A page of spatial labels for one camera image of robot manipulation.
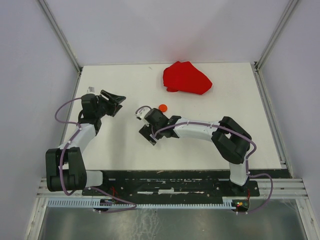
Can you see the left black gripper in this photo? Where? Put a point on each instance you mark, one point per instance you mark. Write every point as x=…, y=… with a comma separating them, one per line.
x=114, y=108

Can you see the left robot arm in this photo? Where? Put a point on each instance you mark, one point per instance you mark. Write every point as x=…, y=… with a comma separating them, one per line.
x=65, y=167

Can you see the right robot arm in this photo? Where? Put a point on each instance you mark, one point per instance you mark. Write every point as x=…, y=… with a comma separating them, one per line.
x=229, y=138

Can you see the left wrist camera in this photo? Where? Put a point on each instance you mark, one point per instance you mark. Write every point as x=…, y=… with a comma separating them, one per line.
x=91, y=90

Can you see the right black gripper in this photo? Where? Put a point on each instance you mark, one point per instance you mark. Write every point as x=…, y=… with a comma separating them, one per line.
x=146, y=131

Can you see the aluminium frame rail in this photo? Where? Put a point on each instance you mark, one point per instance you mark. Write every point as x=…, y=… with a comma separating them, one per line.
x=282, y=189

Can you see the orange earbud charging case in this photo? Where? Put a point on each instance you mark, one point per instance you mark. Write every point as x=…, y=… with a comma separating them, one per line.
x=163, y=108

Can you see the right aluminium frame post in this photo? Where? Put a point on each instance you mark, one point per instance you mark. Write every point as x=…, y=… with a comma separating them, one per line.
x=279, y=28

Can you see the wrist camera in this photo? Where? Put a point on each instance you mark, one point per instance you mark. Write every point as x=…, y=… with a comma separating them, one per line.
x=142, y=113
x=91, y=90

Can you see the red cloth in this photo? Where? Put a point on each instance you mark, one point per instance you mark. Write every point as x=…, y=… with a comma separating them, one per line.
x=185, y=77

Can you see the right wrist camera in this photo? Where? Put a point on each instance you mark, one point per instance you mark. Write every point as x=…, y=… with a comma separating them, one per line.
x=142, y=113

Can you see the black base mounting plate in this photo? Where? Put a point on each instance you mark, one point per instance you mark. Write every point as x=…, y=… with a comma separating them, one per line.
x=162, y=187

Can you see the aluminium frame post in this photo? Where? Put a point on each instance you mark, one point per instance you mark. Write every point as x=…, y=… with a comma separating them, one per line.
x=279, y=28
x=43, y=4

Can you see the left aluminium frame post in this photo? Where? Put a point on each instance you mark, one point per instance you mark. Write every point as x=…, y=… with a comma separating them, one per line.
x=43, y=4

